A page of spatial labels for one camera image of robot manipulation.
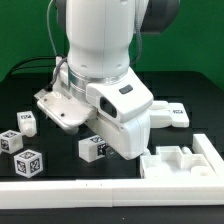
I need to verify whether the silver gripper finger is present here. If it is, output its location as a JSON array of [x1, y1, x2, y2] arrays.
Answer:
[[105, 147, 115, 156]]

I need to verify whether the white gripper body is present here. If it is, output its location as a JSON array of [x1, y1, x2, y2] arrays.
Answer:
[[86, 110, 150, 160]]

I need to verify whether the white chair seat part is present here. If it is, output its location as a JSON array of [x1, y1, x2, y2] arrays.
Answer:
[[140, 146, 216, 179]]

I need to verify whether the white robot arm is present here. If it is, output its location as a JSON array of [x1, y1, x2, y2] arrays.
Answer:
[[53, 0, 180, 160]]

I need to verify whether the white chair backrest part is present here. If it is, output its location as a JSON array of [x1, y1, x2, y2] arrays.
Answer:
[[149, 101, 189, 128]]

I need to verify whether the white L-shaped fence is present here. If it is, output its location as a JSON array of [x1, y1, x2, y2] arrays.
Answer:
[[0, 134, 224, 209]]

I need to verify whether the white tagged cube front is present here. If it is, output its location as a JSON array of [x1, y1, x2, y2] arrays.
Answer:
[[14, 149, 43, 178]]

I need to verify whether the white tagged cube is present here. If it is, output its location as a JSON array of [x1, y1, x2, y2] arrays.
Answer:
[[0, 130, 23, 154], [14, 149, 43, 178]]

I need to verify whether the white tagged cube left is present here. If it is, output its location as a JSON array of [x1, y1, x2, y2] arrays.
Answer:
[[0, 130, 23, 154]]

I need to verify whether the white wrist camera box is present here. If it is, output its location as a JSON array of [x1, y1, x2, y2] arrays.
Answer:
[[86, 68, 153, 123]]

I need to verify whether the black cable at base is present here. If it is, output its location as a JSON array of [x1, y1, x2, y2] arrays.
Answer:
[[5, 54, 66, 81]]

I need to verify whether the grey cable behind robot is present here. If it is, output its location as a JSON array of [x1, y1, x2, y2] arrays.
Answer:
[[46, 0, 63, 59]]

